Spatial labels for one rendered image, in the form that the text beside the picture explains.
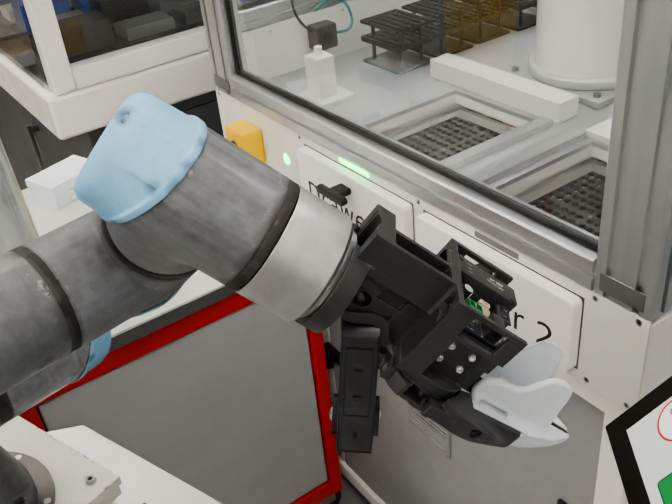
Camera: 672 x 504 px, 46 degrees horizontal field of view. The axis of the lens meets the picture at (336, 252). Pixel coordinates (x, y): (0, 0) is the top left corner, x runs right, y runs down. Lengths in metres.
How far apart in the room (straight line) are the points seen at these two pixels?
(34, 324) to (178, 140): 0.14
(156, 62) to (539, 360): 1.52
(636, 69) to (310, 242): 0.47
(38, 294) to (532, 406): 0.32
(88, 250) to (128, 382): 0.88
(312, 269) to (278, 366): 1.09
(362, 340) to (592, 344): 0.56
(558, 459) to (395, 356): 0.75
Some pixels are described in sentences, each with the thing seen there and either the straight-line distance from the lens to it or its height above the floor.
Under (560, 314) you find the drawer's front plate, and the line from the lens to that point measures 1.00.
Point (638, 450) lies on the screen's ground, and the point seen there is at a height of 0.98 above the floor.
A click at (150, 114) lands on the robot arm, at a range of 0.45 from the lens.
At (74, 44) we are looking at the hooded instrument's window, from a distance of 1.89.
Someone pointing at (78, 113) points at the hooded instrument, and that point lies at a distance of 1.91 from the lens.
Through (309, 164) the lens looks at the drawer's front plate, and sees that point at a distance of 1.36.
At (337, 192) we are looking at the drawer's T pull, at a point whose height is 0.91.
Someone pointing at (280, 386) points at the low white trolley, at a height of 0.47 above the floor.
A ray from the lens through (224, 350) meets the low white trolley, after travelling 1.44.
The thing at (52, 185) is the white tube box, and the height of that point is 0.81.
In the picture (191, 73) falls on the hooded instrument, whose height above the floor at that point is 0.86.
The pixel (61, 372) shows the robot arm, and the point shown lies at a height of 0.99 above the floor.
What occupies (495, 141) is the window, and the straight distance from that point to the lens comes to 1.02.
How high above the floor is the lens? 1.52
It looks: 33 degrees down
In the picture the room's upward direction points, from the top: 6 degrees counter-clockwise
